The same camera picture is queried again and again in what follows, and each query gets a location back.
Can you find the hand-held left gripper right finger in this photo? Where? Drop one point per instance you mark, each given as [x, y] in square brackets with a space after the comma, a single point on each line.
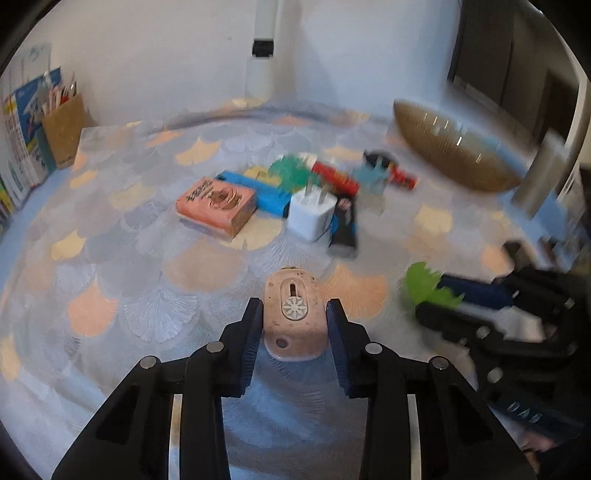
[340, 357]

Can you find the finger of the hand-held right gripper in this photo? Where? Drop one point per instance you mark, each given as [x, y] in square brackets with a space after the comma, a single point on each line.
[455, 325]
[480, 294]

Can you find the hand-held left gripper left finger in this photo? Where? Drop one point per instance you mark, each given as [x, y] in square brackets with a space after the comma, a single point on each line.
[244, 353]

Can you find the beige speckled oval device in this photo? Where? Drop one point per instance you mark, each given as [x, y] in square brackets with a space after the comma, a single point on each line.
[295, 334]

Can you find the black packet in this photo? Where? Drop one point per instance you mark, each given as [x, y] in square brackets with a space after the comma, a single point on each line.
[345, 226]

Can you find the black red toy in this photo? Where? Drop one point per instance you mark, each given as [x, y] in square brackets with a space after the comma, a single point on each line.
[401, 177]

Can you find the white charger plug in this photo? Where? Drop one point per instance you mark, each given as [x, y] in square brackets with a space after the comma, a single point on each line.
[309, 214]

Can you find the amber glass bowl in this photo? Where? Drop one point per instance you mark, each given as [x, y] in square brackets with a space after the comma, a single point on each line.
[457, 147]

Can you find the pink cardboard box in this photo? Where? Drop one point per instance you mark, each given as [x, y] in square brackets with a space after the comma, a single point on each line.
[214, 203]

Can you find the blue box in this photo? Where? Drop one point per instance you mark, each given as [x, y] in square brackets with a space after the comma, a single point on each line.
[268, 196]

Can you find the yellow block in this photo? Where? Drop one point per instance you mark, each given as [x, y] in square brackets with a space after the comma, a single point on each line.
[258, 174]

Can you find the red stick packet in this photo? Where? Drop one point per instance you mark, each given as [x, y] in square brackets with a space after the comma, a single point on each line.
[334, 177]

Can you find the green spiky brush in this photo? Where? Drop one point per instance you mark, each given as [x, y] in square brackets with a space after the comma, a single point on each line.
[288, 173]

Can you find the patterned tablecloth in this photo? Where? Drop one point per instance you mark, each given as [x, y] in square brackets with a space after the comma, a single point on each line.
[138, 277]

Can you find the black television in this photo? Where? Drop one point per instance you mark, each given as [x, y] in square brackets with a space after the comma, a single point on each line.
[498, 55]

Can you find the white pipe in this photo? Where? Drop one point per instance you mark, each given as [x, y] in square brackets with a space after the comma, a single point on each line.
[258, 78]

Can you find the cardboard pen holder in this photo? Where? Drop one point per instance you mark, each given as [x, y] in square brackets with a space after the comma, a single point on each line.
[67, 134]

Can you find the row of books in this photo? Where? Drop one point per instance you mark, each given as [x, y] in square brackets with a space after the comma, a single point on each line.
[18, 138]

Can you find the bundle of pens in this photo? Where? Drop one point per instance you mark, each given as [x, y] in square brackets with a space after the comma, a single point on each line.
[57, 97]

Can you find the black pipe bracket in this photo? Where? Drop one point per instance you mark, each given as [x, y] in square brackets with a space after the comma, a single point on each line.
[262, 48]

